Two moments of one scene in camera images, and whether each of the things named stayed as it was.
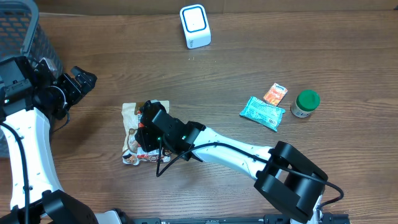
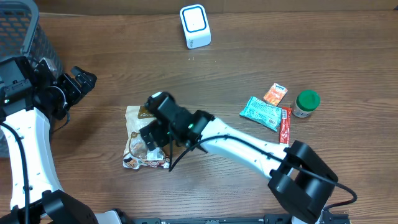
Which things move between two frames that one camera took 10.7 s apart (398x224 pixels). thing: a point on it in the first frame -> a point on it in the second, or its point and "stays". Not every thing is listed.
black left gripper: x=73 y=86 stays
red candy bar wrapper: x=141 y=154 -> x=284 y=135
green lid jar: x=306 y=101 stays
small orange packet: x=275 y=94 stays
